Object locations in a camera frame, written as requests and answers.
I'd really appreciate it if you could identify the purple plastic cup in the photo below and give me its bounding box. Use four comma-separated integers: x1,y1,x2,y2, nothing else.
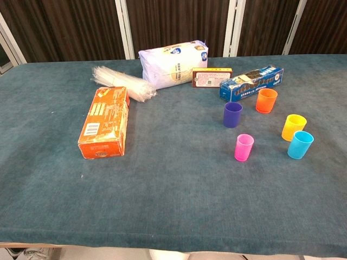
223,101,243,128

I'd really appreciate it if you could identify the pink plastic cup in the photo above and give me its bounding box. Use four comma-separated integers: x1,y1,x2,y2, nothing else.
234,133,255,163

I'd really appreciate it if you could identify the yellow plastic cup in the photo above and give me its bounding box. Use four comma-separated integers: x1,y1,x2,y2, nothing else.
281,114,308,142

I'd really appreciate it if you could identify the light blue plastic cup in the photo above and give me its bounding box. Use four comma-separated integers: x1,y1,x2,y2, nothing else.
287,130,315,160

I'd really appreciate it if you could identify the teal table cloth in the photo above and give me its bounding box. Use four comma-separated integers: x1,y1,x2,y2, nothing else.
0,54,347,258

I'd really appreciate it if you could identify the small brown yellow-edged box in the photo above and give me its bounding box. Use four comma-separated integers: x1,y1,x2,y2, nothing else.
191,67,234,88

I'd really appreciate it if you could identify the white soft paper pack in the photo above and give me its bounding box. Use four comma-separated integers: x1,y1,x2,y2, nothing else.
138,40,209,90

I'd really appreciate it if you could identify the orange cardboard box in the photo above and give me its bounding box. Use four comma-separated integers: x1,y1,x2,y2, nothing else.
78,86,131,160

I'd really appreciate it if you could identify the clear plastic straw pack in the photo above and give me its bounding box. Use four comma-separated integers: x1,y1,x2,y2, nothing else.
90,66,158,103

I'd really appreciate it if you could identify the blue cookie box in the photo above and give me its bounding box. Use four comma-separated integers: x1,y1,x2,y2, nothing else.
219,64,285,104

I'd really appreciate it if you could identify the orange plastic cup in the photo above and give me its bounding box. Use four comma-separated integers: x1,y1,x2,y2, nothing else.
255,88,279,114

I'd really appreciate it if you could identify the white sneaker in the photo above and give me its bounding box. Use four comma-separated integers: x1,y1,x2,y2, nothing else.
5,246,53,260

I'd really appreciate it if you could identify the white partition post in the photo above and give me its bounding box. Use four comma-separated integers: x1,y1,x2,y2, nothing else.
223,0,247,57
281,0,309,56
0,12,28,75
114,0,136,60

